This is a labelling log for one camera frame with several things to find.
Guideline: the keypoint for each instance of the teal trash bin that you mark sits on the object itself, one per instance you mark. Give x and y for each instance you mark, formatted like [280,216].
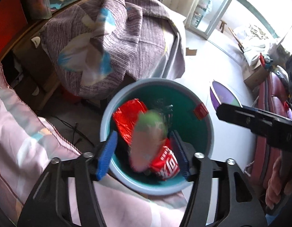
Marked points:
[190,119]

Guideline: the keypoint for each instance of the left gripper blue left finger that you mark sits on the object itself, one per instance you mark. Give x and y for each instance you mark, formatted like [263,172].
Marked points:
[105,154]

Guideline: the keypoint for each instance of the red gift box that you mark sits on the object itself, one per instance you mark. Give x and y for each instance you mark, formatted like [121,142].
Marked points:
[12,23]

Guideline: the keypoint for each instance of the pink plaid tablecloth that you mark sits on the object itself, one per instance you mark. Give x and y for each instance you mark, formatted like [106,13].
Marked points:
[28,143]

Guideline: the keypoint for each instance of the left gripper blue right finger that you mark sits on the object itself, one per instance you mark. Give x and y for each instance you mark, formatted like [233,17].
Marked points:
[182,152]

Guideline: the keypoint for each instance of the blue label water bottle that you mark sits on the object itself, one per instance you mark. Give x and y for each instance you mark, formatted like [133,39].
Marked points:
[165,109]

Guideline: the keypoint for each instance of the red plastic bag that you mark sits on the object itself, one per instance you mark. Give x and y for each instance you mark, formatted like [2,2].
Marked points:
[126,116]

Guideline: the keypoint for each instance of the red cola can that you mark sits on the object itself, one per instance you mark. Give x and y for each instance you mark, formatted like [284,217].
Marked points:
[165,165]

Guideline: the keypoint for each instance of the right hand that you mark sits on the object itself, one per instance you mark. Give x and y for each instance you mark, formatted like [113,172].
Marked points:
[275,185]

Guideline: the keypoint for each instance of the green lid supplement bottle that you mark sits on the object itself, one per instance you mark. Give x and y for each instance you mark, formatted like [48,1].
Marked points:
[148,137]

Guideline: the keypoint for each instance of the small cardboard box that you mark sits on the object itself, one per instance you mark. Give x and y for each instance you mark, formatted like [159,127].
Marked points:
[254,75]

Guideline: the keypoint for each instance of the wooden stool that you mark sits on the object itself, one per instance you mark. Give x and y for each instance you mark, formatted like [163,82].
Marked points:
[222,25]

